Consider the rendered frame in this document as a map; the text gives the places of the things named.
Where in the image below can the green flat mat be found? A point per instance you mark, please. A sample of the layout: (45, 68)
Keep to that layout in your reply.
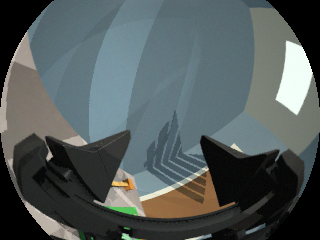
(129, 210)

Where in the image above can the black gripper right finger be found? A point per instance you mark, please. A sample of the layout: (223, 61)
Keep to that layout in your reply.
(231, 170)

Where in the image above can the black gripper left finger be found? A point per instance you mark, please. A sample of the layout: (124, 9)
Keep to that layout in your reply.
(96, 163)

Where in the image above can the red putter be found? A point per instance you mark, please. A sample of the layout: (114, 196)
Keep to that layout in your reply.
(87, 237)

